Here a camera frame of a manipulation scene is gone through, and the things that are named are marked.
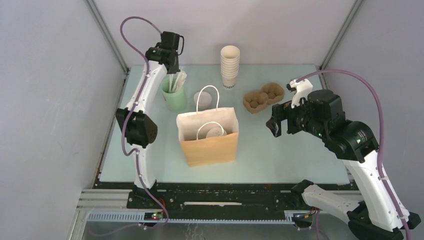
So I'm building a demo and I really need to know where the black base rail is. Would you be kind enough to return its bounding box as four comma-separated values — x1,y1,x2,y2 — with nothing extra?
77,182,317,226

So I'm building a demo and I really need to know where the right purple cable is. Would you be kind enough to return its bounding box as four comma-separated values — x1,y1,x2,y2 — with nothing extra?
296,69,412,240

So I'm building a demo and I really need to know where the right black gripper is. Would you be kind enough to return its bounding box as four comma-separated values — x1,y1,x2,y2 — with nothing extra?
266,94,327,140

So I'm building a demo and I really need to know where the single white paper cup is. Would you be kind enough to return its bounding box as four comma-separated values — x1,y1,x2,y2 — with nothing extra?
205,126,227,138

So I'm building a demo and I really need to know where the white plastic lids stack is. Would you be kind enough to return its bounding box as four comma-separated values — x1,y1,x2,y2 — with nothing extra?
193,91,212,109

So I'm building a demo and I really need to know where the wrapped white straws bundle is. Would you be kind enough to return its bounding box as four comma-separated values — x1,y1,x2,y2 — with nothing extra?
168,69,187,94

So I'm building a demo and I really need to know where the brown pulp cup carrier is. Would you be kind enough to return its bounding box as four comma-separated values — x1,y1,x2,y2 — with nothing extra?
242,82,285,114

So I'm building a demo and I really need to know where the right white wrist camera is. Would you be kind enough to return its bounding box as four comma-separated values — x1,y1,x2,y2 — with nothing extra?
286,78,313,109

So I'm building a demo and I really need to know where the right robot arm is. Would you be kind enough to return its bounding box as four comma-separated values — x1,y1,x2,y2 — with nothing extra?
266,89,421,240

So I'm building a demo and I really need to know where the green straw holder cup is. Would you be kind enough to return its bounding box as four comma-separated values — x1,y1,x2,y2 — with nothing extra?
161,76,188,113

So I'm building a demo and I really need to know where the stack of paper cups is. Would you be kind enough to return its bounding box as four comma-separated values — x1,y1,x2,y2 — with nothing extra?
220,45,241,89

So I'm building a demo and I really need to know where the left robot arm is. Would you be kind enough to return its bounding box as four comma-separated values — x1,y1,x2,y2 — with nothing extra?
115,31,185,208

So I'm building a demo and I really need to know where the brown paper bag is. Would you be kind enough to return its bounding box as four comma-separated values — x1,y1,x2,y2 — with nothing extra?
176,91,239,167

